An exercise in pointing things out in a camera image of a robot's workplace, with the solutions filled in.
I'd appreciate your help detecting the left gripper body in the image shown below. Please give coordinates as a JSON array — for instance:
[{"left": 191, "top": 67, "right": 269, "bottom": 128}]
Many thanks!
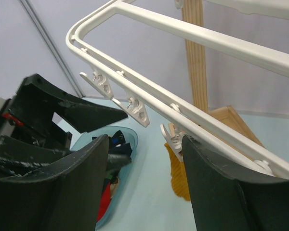
[{"left": 0, "top": 97, "right": 72, "bottom": 153}]

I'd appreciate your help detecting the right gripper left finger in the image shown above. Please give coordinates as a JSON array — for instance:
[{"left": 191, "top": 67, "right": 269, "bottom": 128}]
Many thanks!
[{"left": 0, "top": 135, "right": 109, "bottom": 231}]

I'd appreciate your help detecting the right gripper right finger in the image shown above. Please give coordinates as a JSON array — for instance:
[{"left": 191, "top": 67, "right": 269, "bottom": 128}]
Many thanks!
[{"left": 182, "top": 135, "right": 289, "bottom": 231}]

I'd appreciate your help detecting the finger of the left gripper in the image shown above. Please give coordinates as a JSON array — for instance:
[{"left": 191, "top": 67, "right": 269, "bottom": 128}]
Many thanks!
[
  {"left": 0, "top": 134, "right": 132, "bottom": 179},
  {"left": 14, "top": 74, "right": 128, "bottom": 134}
]

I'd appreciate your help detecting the mustard yellow sock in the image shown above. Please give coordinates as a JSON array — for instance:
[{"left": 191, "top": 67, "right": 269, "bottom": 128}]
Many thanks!
[{"left": 164, "top": 142, "right": 191, "bottom": 201}]

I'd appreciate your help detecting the white plastic clip hanger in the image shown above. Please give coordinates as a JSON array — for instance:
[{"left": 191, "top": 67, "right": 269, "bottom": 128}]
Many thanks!
[{"left": 65, "top": 0, "right": 289, "bottom": 179}]

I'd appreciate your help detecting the wooden hanger stand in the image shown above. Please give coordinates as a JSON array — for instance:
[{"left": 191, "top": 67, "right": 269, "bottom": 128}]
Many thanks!
[{"left": 166, "top": 0, "right": 265, "bottom": 154}]

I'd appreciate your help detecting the red sock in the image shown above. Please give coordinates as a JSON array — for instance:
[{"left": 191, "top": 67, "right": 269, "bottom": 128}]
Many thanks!
[{"left": 97, "top": 182, "right": 111, "bottom": 222}]

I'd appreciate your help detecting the blue plastic sock basin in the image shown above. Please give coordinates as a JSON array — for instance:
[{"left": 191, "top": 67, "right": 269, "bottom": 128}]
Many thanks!
[{"left": 71, "top": 126, "right": 138, "bottom": 231}]

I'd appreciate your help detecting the aluminium frame post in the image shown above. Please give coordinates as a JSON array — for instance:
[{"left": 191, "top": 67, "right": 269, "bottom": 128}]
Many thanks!
[{"left": 19, "top": 0, "right": 85, "bottom": 98}]

